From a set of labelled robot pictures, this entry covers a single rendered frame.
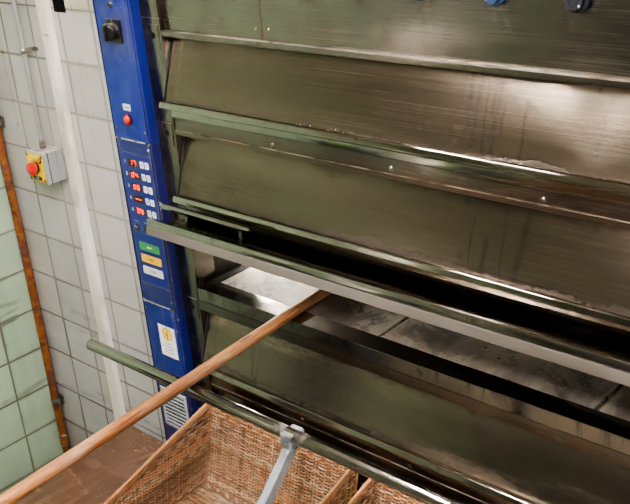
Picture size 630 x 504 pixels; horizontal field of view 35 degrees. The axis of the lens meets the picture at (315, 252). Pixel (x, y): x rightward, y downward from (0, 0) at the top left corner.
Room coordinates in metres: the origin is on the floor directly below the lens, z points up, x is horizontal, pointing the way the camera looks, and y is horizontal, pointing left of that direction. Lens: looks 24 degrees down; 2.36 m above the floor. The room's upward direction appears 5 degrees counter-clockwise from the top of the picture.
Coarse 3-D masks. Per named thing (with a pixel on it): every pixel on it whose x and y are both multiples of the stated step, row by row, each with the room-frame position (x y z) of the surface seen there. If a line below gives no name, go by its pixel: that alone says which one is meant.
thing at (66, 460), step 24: (288, 312) 2.27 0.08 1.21; (264, 336) 2.18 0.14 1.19; (216, 360) 2.05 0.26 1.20; (192, 384) 1.98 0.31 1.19; (144, 408) 1.87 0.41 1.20; (96, 432) 1.79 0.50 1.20; (120, 432) 1.81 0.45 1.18; (72, 456) 1.72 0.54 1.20; (24, 480) 1.64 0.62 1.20; (48, 480) 1.66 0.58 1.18
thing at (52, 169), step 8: (32, 152) 2.89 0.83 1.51; (40, 152) 2.87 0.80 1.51; (48, 152) 2.87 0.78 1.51; (56, 152) 2.89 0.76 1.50; (32, 160) 2.89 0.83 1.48; (48, 160) 2.86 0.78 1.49; (56, 160) 2.88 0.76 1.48; (40, 168) 2.87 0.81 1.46; (48, 168) 2.86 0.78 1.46; (56, 168) 2.88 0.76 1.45; (64, 168) 2.90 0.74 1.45; (32, 176) 2.91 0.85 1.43; (40, 176) 2.88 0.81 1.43; (48, 176) 2.86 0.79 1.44; (56, 176) 2.88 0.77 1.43; (64, 176) 2.90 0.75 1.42; (48, 184) 2.86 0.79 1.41
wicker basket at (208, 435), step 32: (192, 416) 2.40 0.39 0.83; (224, 416) 2.42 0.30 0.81; (160, 448) 2.31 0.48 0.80; (192, 448) 2.39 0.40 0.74; (224, 448) 2.39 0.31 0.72; (256, 448) 2.32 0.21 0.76; (128, 480) 2.22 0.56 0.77; (160, 480) 2.29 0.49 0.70; (192, 480) 2.37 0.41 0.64; (224, 480) 2.37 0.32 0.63; (288, 480) 2.22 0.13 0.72; (320, 480) 2.16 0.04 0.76; (352, 480) 2.08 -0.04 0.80
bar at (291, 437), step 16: (96, 352) 2.24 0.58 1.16; (112, 352) 2.20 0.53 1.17; (144, 368) 2.11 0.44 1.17; (208, 400) 1.94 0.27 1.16; (224, 400) 1.92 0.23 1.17; (240, 416) 1.87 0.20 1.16; (256, 416) 1.85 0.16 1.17; (272, 432) 1.80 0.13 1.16; (288, 432) 1.78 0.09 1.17; (288, 448) 1.76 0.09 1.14; (320, 448) 1.71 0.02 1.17; (336, 448) 1.70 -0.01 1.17; (288, 464) 1.75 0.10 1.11; (352, 464) 1.65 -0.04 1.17; (368, 464) 1.63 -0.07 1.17; (272, 480) 1.73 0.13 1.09; (384, 480) 1.59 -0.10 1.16; (400, 480) 1.57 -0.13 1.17; (272, 496) 1.71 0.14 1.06; (416, 496) 1.54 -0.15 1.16; (432, 496) 1.52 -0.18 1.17
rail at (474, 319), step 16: (160, 224) 2.38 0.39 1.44; (208, 240) 2.25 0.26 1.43; (224, 240) 2.22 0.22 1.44; (256, 256) 2.14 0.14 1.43; (272, 256) 2.10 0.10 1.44; (304, 272) 2.03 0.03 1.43; (320, 272) 2.00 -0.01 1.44; (336, 272) 1.99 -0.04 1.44; (368, 288) 1.90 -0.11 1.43; (384, 288) 1.88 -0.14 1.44; (416, 304) 1.81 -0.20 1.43; (432, 304) 1.79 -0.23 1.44; (464, 320) 1.73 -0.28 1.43; (480, 320) 1.71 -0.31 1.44; (496, 320) 1.70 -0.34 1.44; (512, 336) 1.66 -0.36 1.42; (528, 336) 1.63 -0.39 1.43; (544, 336) 1.62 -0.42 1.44; (576, 352) 1.56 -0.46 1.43; (592, 352) 1.55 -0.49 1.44; (624, 368) 1.50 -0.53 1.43
